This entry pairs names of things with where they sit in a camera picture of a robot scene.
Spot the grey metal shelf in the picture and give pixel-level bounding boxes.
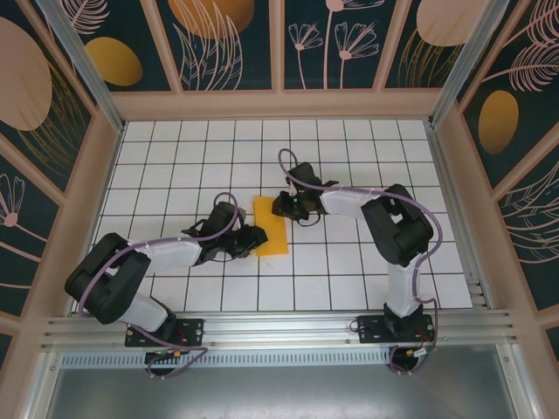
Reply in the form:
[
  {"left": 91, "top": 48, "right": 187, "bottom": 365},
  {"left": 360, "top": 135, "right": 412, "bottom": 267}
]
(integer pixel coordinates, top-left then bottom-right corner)
[{"left": 37, "top": 344, "right": 541, "bottom": 419}]

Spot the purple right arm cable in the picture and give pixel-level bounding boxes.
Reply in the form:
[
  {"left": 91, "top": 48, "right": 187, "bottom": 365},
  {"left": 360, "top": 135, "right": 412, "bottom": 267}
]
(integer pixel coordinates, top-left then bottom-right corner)
[{"left": 278, "top": 148, "right": 445, "bottom": 377}]

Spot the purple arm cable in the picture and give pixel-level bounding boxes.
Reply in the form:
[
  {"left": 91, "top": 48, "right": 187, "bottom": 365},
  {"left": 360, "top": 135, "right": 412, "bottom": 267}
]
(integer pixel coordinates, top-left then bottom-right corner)
[
  {"left": 79, "top": 191, "right": 243, "bottom": 381},
  {"left": 278, "top": 148, "right": 445, "bottom": 377}
]

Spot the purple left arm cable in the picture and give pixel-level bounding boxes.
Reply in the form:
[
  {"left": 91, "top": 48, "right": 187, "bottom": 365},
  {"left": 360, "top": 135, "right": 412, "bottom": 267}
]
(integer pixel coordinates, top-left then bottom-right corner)
[{"left": 79, "top": 191, "right": 243, "bottom": 381}]

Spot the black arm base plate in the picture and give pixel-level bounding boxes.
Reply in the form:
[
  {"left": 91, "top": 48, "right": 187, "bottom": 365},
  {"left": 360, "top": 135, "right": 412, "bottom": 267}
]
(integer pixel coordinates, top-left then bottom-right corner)
[
  {"left": 356, "top": 314, "right": 436, "bottom": 346},
  {"left": 125, "top": 318, "right": 205, "bottom": 348}
]

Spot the long aluminium mounting rail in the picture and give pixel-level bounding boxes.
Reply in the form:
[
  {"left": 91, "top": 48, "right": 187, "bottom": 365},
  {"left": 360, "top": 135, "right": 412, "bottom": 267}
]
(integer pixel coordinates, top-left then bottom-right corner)
[{"left": 41, "top": 308, "right": 521, "bottom": 350}]

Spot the slotted grey cable duct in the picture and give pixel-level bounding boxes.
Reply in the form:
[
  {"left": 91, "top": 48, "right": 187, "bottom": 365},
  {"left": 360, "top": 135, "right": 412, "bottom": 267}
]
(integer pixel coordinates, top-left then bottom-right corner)
[{"left": 60, "top": 351, "right": 397, "bottom": 368}]

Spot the aluminium side rail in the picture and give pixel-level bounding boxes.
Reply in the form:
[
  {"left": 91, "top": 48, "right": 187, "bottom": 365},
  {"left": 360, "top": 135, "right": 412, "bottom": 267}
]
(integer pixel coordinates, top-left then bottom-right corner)
[{"left": 425, "top": 121, "right": 489, "bottom": 310}]

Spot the aluminium frame post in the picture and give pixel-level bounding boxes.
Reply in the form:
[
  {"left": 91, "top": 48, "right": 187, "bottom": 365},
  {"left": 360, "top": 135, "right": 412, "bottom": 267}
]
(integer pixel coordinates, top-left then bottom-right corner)
[
  {"left": 426, "top": 0, "right": 503, "bottom": 128},
  {"left": 36, "top": 0, "right": 128, "bottom": 134}
]

